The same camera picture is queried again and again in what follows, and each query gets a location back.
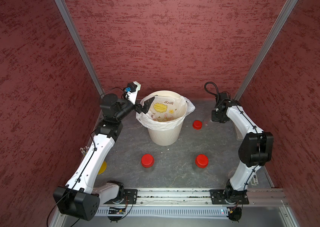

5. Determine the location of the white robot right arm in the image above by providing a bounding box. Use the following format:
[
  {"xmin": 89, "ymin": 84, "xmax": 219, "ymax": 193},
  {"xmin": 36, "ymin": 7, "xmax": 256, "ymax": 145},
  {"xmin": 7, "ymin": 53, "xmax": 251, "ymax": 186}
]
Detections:
[{"xmin": 212, "ymin": 92, "xmax": 274, "ymax": 201}]

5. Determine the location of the yellow pencil cup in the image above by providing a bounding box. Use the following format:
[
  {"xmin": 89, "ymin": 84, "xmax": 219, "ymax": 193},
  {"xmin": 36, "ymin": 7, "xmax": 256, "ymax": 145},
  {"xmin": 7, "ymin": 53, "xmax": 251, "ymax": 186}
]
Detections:
[{"xmin": 98, "ymin": 161, "xmax": 107, "ymax": 175}]

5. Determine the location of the grey rectangular pad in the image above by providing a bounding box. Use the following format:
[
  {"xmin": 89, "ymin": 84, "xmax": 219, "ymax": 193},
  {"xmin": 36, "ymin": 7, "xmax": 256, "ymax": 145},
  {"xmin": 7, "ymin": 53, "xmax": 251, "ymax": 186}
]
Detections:
[{"xmin": 233, "ymin": 124, "xmax": 243, "ymax": 141}]

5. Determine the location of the white printed bin liner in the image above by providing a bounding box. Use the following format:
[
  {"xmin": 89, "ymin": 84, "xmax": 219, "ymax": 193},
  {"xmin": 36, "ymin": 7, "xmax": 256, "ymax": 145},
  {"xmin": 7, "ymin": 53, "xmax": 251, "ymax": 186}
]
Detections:
[{"xmin": 136, "ymin": 91, "xmax": 196, "ymax": 131}]

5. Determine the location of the black corrugated cable conduit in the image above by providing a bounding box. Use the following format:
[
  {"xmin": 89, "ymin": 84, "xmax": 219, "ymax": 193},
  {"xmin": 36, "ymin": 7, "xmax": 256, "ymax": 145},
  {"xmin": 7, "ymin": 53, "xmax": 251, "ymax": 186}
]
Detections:
[{"xmin": 203, "ymin": 81, "xmax": 220, "ymax": 98}]

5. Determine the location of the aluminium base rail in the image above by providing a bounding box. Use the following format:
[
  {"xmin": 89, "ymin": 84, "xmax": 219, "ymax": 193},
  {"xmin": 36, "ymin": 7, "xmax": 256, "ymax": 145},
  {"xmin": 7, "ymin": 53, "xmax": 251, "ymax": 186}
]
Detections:
[{"xmin": 135, "ymin": 188, "xmax": 290, "ymax": 207}]

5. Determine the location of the cream plastic trash bin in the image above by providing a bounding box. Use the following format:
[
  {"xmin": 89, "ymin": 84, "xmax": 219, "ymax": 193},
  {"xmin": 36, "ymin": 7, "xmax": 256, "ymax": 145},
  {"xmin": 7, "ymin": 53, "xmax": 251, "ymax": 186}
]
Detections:
[{"xmin": 142, "ymin": 90, "xmax": 188, "ymax": 147}]

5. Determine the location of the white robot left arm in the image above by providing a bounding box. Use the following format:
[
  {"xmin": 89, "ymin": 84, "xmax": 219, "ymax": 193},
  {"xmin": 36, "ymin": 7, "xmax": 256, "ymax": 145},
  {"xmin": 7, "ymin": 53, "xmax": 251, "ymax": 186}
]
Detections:
[{"xmin": 53, "ymin": 92, "xmax": 155, "ymax": 221}]

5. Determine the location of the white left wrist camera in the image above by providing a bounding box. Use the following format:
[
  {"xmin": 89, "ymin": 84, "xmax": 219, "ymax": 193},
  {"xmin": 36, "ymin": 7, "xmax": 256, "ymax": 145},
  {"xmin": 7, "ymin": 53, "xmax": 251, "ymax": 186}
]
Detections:
[{"xmin": 124, "ymin": 81, "xmax": 141, "ymax": 105}]

